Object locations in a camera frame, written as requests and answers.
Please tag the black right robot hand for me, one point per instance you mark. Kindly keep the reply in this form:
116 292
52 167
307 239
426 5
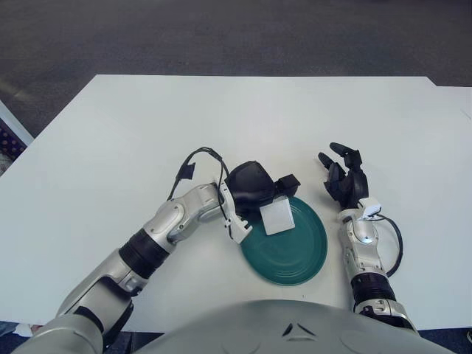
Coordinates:
350 184

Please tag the person's sandalled foot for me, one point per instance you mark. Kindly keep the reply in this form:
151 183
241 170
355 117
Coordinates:
35 328

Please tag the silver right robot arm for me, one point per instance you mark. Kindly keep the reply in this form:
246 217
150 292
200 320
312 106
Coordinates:
365 254

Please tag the grey robot torso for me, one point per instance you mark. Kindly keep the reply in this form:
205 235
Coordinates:
295 328

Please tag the white cube charger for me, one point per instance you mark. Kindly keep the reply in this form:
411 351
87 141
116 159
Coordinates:
277 217

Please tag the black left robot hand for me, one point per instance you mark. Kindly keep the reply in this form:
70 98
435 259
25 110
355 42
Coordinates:
250 184

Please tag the green round plate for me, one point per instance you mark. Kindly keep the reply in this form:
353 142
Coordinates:
291 258

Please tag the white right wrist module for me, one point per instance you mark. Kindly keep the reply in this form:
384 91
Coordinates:
370 206

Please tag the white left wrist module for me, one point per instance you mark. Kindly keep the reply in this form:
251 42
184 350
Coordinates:
237 226

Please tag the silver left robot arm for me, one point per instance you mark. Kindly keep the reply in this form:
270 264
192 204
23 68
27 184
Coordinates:
155 236

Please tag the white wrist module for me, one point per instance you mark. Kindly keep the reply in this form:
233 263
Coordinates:
237 226
370 206

